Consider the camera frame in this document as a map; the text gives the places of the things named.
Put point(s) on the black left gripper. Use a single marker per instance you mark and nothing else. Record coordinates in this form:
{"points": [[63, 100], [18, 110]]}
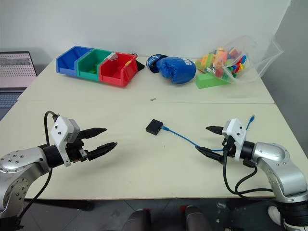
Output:
{"points": [[75, 150]]}

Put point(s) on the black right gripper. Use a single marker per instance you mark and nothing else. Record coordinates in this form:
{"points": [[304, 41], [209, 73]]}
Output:
{"points": [[229, 145]]}

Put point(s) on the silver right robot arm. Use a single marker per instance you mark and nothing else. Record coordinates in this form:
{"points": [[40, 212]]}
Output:
{"points": [[276, 158]]}

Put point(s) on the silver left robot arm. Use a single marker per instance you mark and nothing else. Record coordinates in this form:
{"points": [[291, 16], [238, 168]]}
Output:
{"points": [[21, 158]]}

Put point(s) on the small black box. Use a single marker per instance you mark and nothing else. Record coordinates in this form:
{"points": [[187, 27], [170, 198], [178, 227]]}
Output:
{"points": [[154, 126]]}

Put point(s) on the green wedge block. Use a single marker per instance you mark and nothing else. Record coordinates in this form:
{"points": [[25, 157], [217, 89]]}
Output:
{"points": [[207, 81]]}

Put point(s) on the red plastic storage bin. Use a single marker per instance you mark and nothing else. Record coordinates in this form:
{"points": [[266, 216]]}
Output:
{"points": [[113, 74]]}

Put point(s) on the green plastic storage bin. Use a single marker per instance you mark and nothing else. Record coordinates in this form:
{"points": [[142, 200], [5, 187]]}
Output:
{"points": [[86, 65]]}

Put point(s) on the dark rounded shape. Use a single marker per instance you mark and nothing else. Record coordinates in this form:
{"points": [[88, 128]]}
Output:
{"points": [[197, 220], [139, 221]]}

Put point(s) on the blue boxing glove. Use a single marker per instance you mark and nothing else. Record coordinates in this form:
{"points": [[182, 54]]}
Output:
{"points": [[176, 69]]}

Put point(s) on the clear bag of colourful blocks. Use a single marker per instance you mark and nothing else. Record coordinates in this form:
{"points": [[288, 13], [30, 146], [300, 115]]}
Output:
{"points": [[226, 62]]}

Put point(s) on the blue plastic storage bin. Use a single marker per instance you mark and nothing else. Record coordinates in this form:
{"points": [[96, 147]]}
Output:
{"points": [[66, 62]]}

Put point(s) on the clear plastic wrapper piece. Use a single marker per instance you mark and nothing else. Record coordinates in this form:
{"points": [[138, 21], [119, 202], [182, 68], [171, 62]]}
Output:
{"points": [[113, 57]]}

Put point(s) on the open laptop computer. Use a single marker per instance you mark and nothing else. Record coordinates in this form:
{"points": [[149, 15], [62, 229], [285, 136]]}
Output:
{"points": [[14, 69]]}

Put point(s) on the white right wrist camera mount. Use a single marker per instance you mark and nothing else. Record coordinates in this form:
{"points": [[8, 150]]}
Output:
{"points": [[237, 131]]}

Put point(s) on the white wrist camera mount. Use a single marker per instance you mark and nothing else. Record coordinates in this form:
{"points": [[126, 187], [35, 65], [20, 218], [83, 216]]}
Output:
{"points": [[61, 127], [237, 131]]}

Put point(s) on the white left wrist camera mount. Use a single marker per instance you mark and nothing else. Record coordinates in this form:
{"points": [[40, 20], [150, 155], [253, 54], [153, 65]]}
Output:
{"points": [[61, 127]]}

